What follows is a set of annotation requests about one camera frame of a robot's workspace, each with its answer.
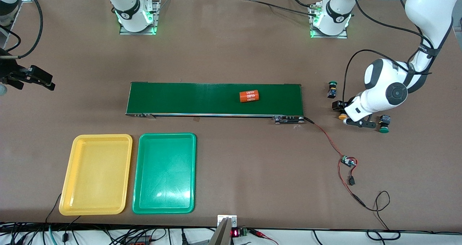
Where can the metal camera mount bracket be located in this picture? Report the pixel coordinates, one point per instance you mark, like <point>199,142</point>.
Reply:
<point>222,234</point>

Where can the small controller circuit board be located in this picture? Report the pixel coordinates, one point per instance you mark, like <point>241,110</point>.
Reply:
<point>348,161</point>

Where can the green push button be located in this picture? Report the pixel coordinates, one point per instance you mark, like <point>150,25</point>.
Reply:
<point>332,92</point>
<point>384,129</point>

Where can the green conveyor belt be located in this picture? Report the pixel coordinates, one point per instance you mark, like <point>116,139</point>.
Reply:
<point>202,99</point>

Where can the green plastic tray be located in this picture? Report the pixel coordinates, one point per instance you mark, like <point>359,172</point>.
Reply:
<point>164,173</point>

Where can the red clip lead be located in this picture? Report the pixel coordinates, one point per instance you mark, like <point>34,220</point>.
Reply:
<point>260,234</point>

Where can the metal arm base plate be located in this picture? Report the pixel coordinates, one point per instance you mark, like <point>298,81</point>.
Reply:
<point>330,36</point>
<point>157,10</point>

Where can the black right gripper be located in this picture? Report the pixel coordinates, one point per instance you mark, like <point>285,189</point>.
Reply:
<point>8,73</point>

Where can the red digit display module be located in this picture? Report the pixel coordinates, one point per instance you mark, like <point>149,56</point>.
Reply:
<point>235,233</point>

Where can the yellow plastic tray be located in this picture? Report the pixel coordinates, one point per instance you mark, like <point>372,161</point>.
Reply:
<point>95,173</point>

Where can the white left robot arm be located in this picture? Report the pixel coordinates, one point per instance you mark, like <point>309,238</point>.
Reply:
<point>382,75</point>

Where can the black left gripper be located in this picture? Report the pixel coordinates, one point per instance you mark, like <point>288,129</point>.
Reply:
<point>338,105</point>

